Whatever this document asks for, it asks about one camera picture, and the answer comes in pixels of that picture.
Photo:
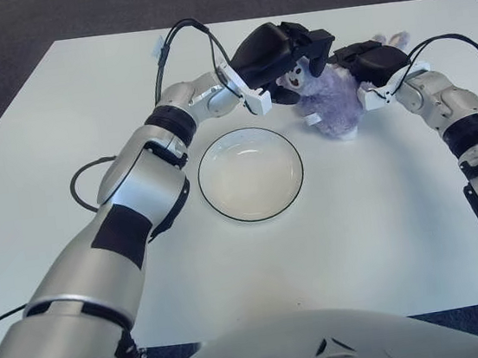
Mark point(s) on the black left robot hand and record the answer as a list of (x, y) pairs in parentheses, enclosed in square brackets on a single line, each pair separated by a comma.
[(263, 58)]

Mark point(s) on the grey robot torso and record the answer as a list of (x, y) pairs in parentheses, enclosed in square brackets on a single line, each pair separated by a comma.
[(330, 351)]

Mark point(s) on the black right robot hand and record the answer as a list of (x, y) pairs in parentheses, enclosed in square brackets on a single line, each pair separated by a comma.
[(381, 61)]

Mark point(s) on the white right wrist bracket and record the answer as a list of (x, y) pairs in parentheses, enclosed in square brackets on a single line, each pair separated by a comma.
[(375, 99)]

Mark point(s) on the purple plush bunny doll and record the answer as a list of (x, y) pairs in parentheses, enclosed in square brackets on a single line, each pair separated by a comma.
[(335, 106)]

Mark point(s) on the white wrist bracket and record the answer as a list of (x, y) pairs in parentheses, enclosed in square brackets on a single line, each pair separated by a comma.
[(375, 99), (260, 104)]

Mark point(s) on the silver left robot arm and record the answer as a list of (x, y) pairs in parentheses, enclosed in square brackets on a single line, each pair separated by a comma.
[(144, 186)]

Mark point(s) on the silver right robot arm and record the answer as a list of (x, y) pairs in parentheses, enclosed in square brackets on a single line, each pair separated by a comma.
[(452, 104)]

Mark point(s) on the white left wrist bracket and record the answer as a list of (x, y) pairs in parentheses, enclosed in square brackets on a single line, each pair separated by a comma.
[(260, 104)]

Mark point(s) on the white plate with black rim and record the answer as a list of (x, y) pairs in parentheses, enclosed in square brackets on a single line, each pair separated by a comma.
[(252, 177)]

